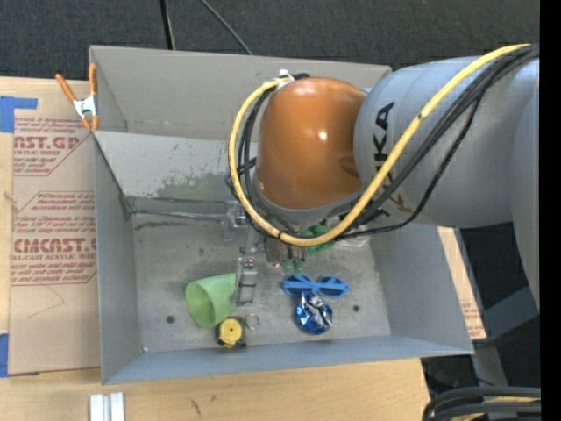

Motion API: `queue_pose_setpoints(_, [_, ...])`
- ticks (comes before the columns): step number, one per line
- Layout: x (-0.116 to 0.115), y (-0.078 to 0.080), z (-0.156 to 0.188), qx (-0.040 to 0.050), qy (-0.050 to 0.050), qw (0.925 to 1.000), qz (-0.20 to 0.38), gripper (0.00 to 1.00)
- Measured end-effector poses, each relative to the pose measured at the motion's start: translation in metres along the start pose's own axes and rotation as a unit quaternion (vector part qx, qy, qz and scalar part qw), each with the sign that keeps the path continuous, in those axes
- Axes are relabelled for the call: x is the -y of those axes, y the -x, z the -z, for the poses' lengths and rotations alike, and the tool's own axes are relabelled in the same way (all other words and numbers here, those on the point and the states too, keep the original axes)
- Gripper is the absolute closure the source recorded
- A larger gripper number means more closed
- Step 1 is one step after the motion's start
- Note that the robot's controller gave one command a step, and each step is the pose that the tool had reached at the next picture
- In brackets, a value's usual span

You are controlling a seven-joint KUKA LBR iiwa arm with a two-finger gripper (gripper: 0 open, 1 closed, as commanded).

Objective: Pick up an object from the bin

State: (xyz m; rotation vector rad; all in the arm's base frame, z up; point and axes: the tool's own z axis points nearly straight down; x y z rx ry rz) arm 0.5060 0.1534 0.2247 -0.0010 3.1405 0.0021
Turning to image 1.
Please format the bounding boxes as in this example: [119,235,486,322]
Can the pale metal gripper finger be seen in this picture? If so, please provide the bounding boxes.
[230,255,259,308]
[220,199,249,242]

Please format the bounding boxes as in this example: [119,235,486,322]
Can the grey metal bin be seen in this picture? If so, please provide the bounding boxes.
[89,45,476,386]

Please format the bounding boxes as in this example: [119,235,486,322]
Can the blue sunglasses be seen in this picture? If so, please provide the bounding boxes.
[281,273,352,300]

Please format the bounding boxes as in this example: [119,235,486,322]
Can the yellow and black tape measure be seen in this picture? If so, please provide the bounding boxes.
[215,312,260,349]

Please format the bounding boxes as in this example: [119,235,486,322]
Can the brown cardboard board red print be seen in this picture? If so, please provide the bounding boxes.
[0,75,488,377]

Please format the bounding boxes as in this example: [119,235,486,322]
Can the green plastic cup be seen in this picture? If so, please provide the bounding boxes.
[184,272,240,330]

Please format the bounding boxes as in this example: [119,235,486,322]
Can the blue crumpled foil packet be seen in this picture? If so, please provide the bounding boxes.
[294,290,335,336]

